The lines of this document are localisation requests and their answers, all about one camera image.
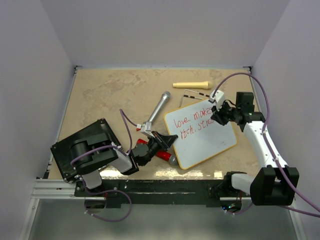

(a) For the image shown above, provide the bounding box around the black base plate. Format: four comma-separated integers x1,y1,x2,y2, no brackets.
74,179,249,209

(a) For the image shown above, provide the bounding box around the red toy microphone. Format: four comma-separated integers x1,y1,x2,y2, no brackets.
136,138,180,166

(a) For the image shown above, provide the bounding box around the yellow framed whiteboard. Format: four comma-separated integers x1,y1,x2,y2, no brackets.
163,100,237,170

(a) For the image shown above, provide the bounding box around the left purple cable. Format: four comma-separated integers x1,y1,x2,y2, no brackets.
69,109,138,223

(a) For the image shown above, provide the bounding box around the purple cable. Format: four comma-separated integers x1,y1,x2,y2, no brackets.
213,72,320,218
69,109,138,223

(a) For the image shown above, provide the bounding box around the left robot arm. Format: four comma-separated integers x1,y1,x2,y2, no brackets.
70,131,179,196

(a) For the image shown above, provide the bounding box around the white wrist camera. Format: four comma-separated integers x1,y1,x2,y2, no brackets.
208,90,226,111
136,121,152,137

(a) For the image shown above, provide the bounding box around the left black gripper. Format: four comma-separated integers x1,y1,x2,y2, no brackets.
141,131,178,166

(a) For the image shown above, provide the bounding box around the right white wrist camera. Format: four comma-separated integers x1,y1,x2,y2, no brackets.
208,90,226,111

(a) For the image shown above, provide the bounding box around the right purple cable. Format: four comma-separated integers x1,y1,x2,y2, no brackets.
213,72,320,218

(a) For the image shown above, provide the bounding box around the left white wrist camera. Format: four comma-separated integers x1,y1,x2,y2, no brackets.
136,121,152,137

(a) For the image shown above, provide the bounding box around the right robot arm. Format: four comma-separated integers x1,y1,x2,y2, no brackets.
208,90,300,206

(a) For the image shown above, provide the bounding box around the silver toy microphone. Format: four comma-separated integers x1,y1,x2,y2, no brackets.
147,91,171,123

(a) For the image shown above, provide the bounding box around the cream toy microphone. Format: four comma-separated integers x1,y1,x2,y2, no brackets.
172,81,213,90

